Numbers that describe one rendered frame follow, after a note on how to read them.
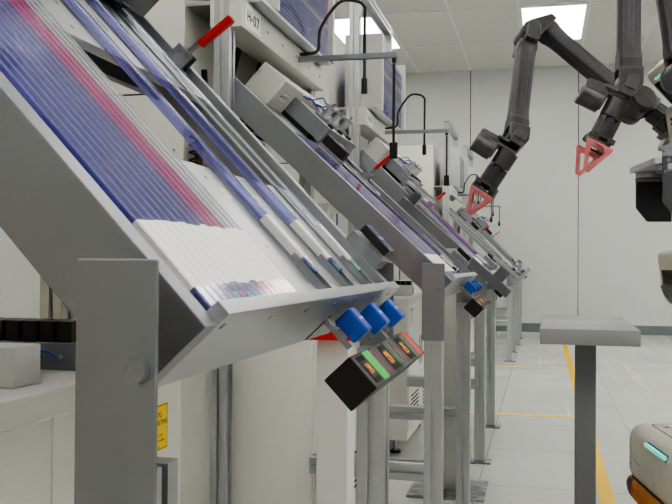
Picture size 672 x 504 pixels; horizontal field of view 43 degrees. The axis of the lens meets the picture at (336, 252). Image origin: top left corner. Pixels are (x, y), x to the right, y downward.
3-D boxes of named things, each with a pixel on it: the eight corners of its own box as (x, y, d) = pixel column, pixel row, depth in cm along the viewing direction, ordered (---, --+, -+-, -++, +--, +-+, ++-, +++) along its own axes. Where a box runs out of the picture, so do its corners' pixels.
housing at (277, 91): (302, 147, 272) (332, 113, 270) (251, 122, 224) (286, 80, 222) (284, 130, 274) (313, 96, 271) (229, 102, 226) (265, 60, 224)
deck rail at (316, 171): (434, 300, 196) (453, 280, 195) (433, 301, 194) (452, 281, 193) (219, 96, 209) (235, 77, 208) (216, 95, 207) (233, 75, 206)
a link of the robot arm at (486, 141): (530, 131, 239) (517, 147, 247) (495, 109, 239) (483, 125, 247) (512, 161, 234) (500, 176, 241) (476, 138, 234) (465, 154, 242)
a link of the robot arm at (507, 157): (521, 154, 236) (518, 154, 241) (499, 140, 236) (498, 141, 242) (507, 175, 237) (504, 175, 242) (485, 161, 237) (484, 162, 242)
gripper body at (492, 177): (473, 181, 236) (488, 158, 235) (475, 184, 246) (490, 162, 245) (493, 194, 235) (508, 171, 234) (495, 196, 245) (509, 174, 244)
